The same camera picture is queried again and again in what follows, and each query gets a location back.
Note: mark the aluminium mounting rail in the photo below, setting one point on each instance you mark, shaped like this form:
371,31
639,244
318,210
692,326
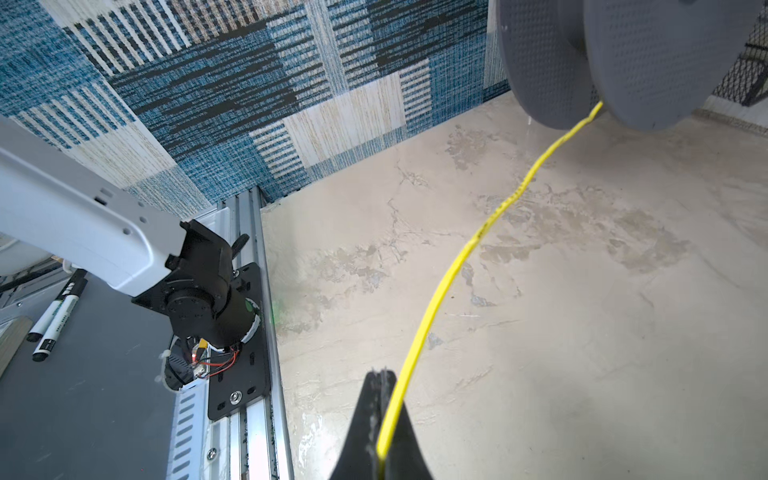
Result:
231,422

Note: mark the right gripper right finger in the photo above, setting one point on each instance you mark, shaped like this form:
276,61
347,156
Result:
404,460

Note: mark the dark grey cable spool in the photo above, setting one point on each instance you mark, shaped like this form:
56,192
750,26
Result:
649,63

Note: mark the white marker pen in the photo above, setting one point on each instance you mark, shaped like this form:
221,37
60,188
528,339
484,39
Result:
37,331
52,334

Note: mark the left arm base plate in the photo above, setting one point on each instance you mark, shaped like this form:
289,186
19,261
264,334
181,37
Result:
234,376

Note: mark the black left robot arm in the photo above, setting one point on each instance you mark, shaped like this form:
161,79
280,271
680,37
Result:
180,269

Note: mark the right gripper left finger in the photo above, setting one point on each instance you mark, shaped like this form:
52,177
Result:
358,458

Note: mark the black mesh shelf rack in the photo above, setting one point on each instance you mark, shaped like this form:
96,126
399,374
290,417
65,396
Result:
746,81

